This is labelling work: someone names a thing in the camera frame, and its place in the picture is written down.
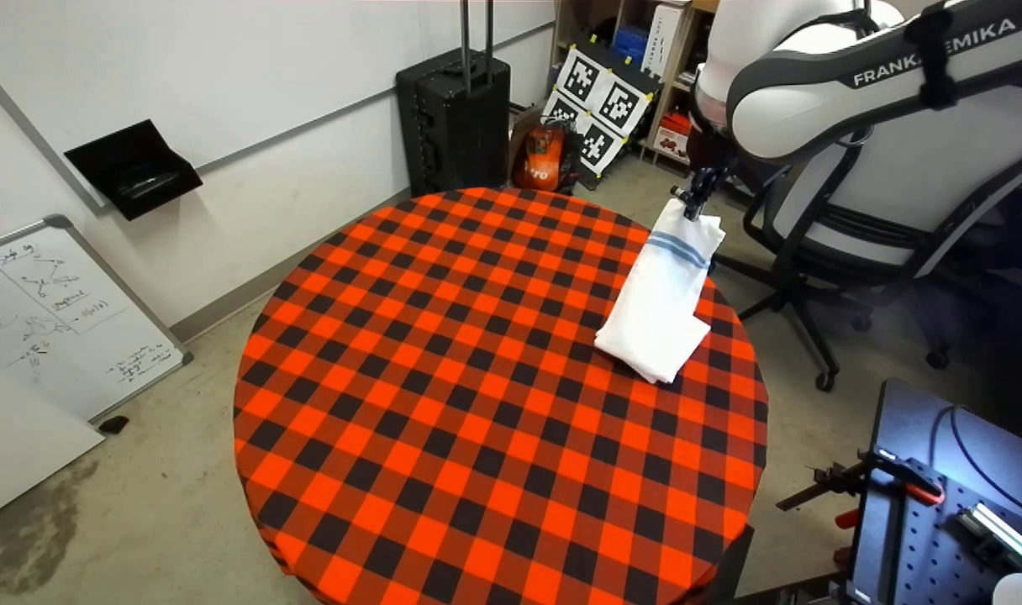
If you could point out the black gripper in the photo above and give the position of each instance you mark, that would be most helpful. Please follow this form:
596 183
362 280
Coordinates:
713 156

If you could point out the white towel with blue stripes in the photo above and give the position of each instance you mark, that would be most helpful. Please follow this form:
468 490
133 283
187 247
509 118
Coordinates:
658 312

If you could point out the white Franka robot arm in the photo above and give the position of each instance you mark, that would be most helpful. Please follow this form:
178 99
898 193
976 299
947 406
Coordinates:
824 68

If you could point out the red white box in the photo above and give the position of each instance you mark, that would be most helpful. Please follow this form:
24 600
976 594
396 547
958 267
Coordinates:
675 134

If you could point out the fiducial marker board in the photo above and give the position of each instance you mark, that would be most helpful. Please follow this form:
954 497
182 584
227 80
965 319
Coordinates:
599 104

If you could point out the wooden storage shelf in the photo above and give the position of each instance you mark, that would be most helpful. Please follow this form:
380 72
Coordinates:
675 43

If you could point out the orange black power tool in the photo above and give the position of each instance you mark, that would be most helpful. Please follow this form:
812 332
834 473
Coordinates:
542 156

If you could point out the black wheeled suitcase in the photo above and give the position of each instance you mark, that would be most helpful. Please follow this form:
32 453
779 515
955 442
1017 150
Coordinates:
455 123

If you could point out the red black checkered round table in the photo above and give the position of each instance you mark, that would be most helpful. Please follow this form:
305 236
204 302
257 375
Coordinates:
421 336

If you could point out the black clamp with orange grip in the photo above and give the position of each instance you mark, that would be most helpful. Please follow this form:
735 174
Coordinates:
846 519
870 473

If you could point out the small black floor object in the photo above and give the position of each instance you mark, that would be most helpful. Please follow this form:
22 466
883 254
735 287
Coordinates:
115 425

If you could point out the small written whiteboard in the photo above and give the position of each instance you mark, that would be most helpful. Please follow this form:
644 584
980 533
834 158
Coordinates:
61 312

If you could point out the plain white board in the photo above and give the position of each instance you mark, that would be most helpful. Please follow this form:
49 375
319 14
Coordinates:
18 448

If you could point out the aluminium profile rail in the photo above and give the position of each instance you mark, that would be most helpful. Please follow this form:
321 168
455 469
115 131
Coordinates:
1004 537

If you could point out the large wall whiteboard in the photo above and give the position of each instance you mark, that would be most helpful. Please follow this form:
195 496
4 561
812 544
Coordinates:
255 68

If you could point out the black wall tray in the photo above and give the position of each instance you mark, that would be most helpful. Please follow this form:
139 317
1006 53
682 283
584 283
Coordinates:
137 168

